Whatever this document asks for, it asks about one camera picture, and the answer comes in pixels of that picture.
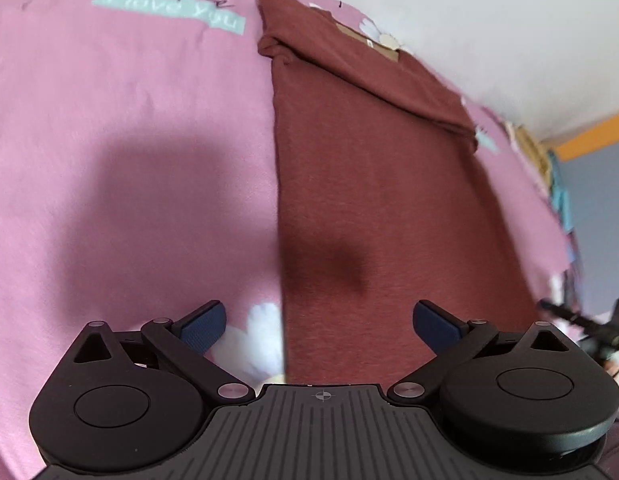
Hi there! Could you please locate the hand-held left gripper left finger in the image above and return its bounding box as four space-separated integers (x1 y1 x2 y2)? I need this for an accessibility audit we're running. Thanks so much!
72 301 256 404

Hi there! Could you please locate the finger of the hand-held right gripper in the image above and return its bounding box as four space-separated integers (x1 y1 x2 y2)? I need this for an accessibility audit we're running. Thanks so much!
537 299 601 336

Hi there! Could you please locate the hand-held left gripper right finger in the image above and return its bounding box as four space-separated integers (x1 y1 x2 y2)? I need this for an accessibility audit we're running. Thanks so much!
387 300 573 405

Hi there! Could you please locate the rust red knit sweater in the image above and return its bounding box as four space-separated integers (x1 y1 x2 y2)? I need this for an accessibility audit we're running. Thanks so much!
256 0 550 390

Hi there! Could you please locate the pile of assorted clothes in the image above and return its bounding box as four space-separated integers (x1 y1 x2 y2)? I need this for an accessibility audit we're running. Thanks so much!
504 121 588 286

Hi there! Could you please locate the pink floral bed sheet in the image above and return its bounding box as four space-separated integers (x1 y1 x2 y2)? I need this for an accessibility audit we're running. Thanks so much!
0 0 576 466

